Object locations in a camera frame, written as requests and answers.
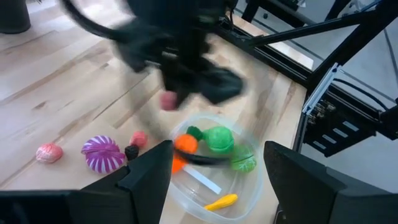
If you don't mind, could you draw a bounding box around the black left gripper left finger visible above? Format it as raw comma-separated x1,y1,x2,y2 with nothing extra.
80,139,174,224

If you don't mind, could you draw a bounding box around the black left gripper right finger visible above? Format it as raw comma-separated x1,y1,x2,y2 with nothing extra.
263,141,346,224

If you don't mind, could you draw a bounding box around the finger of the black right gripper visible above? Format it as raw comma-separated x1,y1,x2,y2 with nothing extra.
195,63,245,106
160,58,195,108

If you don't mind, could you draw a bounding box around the orange toy carrot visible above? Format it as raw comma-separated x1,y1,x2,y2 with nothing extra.
171,125,205,175

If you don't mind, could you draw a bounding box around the clear plastic tupperware container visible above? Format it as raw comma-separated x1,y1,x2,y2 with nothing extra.
167,113,266,224

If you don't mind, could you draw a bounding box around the black toy blackberry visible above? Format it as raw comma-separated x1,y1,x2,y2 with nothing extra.
124,144,140,162

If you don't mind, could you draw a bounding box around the purple white striped toy cabbage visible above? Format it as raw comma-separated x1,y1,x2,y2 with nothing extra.
81,134,126,174

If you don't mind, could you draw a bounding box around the green toy bell pepper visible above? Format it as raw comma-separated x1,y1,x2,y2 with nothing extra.
201,126,235,154

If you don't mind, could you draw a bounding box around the black slim toy vegetable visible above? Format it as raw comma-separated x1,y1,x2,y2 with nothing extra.
174,149,231,167

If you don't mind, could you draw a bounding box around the green toy lettuce leaf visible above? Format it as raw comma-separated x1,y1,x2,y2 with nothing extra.
230,145,258,173

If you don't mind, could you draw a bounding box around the black connector box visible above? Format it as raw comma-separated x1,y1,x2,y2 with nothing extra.
302,83,384,158

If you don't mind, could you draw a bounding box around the silver aluminium extrusion bar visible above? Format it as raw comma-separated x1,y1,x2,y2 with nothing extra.
302,63,342,116

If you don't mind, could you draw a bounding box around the black round pot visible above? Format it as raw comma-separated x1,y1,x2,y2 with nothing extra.
0,0,32,35

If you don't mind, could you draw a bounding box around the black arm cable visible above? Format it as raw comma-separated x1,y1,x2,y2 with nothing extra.
60,0,127,42

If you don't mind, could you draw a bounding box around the black metal table frame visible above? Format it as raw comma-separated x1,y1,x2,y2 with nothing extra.
217,0,398,141

